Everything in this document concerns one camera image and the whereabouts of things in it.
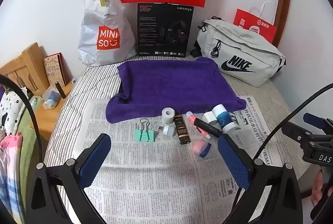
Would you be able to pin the black Grand Reserve chocolate bar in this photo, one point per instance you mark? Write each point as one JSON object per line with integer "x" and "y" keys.
{"x": 182, "y": 130}

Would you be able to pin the white charger cube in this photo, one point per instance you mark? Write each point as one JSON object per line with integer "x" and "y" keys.
{"x": 209, "y": 117}

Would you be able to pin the pink patterned cloth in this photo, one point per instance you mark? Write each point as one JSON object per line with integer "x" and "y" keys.
{"x": 9, "y": 151}

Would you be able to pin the translucent plastic box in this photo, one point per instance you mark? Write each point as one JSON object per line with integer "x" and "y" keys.
{"x": 51, "y": 99}

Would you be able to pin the black rectangular stick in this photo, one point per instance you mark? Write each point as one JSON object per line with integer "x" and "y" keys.
{"x": 209, "y": 128}

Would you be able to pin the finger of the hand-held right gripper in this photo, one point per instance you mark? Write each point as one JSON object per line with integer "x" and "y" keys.
{"x": 296, "y": 133}
{"x": 316, "y": 121}

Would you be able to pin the black headset box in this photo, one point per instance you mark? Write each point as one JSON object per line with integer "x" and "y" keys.
{"x": 164, "y": 31}

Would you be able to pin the grey waist bag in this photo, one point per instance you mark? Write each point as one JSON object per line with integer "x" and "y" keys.
{"x": 247, "y": 49}

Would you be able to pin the white plastic shopping bag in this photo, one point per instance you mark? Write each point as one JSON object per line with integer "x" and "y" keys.
{"x": 106, "y": 18}

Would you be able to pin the newspaper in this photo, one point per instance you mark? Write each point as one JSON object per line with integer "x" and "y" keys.
{"x": 151, "y": 174}

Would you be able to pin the red and white paper bag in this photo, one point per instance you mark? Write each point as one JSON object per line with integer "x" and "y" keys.
{"x": 256, "y": 23}

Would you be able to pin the pink pen-shaped tool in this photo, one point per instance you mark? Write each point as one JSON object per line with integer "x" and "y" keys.
{"x": 192, "y": 118}

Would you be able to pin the purple towel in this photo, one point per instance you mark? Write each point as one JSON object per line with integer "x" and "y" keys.
{"x": 171, "y": 83}

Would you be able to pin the patterned notebook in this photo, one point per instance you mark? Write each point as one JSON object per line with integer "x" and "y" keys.
{"x": 54, "y": 70}

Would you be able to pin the white dotted cloth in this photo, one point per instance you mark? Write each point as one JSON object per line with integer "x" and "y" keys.
{"x": 11, "y": 112}

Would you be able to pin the small white rounded cap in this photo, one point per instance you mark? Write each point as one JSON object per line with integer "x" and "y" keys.
{"x": 169, "y": 131}

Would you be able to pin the blue and white bottle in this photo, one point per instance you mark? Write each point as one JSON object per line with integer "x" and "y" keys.
{"x": 223, "y": 118}

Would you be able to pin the white tape roll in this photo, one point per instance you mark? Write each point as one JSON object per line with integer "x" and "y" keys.
{"x": 168, "y": 116}

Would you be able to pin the small black device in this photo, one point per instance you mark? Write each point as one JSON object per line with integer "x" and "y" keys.
{"x": 59, "y": 90}

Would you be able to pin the mint green binder clip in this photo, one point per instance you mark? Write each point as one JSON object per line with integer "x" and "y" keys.
{"x": 144, "y": 136}

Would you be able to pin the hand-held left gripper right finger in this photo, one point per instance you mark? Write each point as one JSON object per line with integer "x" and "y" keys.
{"x": 234, "y": 161}

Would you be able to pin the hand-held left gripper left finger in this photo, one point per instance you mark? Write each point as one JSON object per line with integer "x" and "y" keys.
{"x": 95, "y": 159}

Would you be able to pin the person's right hand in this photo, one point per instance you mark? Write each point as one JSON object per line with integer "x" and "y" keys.
{"x": 318, "y": 187}

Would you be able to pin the wooden headboard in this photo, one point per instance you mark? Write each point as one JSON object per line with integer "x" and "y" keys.
{"x": 23, "y": 62}

